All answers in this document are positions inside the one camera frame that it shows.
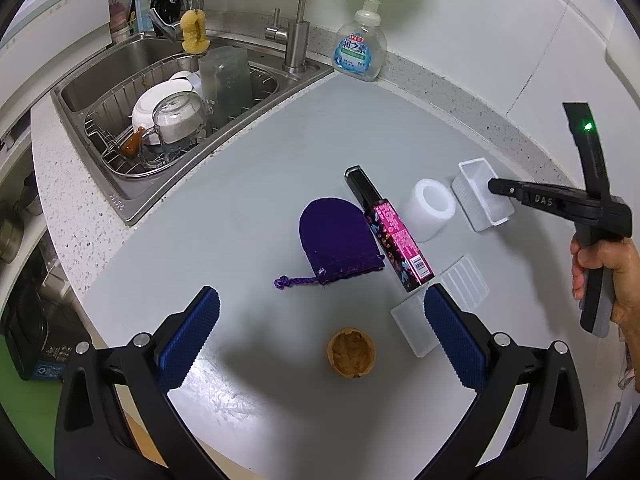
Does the steel pot with lid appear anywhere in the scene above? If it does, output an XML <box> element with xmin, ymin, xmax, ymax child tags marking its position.
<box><xmin>20</xmin><ymin>172</ymin><xmax>46</xmax><ymax>217</ymax></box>

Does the black and pink box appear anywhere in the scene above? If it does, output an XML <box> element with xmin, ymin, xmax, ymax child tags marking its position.
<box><xmin>344</xmin><ymin>165</ymin><xmax>436</xmax><ymax>293</ymax></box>

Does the brown walnut shell half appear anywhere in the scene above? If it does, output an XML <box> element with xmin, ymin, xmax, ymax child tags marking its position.
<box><xmin>327</xmin><ymin>327</ymin><xmax>377</xmax><ymax>377</ymax></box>

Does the blue and white bottle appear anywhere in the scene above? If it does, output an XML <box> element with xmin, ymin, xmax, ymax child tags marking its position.
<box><xmin>132</xmin><ymin>0</ymin><xmax>153</xmax><ymax>33</ymax></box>

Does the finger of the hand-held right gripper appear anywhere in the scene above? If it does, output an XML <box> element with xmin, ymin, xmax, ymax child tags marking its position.
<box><xmin>487</xmin><ymin>176</ymin><xmax>569</xmax><ymax>214</ymax></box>

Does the white plate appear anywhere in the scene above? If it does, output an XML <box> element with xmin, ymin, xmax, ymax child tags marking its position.
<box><xmin>131</xmin><ymin>80</ymin><xmax>201</xmax><ymax>131</ymax></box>

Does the glass pot lid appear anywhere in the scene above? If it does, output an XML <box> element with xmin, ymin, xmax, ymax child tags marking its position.
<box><xmin>150</xmin><ymin>91</ymin><xmax>208</xmax><ymax>146</ymax></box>

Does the wire dish rack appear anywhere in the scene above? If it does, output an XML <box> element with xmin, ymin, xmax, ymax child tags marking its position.
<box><xmin>82</xmin><ymin>55</ymin><xmax>278</xmax><ymax>178</ymax></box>

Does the pink bottle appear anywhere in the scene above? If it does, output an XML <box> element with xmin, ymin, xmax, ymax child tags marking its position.
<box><xmin>109</xmin><ymin>0</ymin><xmax>132</xmax><ymax>36</ymax></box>

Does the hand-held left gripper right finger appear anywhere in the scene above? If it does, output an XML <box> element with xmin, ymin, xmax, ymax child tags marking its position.
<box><xmin>415</xmin><ymin>284</ymin><xmax>588</xmax><ymax>480</ymax></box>

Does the stainless steel sink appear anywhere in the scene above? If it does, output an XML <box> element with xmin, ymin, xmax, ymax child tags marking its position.
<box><xmin>50</xmin><ymin>30</ymin><xmax>335</xmax><ymax>226</ymax></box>

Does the white rectangular plastic container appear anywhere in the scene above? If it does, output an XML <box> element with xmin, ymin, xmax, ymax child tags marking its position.
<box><xmin>451</xmin><ymin>158</ymin><xmax>515</xmax><ymax>233</ymax></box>

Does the black appliance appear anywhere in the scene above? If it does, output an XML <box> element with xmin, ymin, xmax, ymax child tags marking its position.
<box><xmin>0</xmin><ymin>280</ymin><xmax>76</xmax><ymax>382</ymax></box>

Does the purple drawstring pouch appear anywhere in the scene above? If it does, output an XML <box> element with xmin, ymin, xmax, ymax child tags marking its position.
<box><xmin>274</xmin><ymin>197</ymin><xmax>386</xmax><ymax>291</ymax></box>

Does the clear plastic container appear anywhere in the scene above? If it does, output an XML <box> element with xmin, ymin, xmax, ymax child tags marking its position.
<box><xmin>198</xmin><ymin>46</ymin><xmax>254</xmax><ymax>116</ymax></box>

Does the white translucent cylinder cup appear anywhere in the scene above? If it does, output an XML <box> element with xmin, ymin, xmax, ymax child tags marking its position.
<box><xmin>402</xmin><ymin>178</ymin><xmax>457</xmax><ymax>243</ymax></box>

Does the person's right hand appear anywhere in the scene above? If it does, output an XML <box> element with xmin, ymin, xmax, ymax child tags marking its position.
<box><xmin>570</xmin><ymin>237</ymin><xmax>640</xmax><ymax>328</ymax></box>

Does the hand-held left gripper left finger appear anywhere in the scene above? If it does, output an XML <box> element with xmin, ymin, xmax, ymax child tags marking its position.
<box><xmin>54</xmin><ymin>286</ymin><xmax>236</xmax><ymax>480</ymax></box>

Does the clear soap dispenser bottle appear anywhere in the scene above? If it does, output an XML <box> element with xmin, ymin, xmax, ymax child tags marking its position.
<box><xmin>332</xmin><ymin>0</ymin><xmax>388</xmax><ymax>82</ymax></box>

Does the white dishwasher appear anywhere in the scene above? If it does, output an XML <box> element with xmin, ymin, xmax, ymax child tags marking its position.
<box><xmin>0</xmin><ymin>0</ymin><xmax>108</xmax><ymax>111</ymax></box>

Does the brown wooden handle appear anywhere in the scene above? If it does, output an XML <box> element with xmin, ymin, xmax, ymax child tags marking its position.
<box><xmin>120</xmin><ymin>127</ymin><xmax>148</xmax><ymax>157</ymax></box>

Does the yellow sponge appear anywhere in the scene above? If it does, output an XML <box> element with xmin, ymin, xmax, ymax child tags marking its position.
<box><xmin>180</xmin><ymin>8</ymin><xmax>208</xmax><ymax>54</ymax></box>

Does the steel gooseneck faucet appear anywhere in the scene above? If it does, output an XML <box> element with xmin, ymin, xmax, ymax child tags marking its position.
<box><xmin>265</xmin><ymin>0</ymin><xmax>313</xmax><ymax>73</ymax></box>

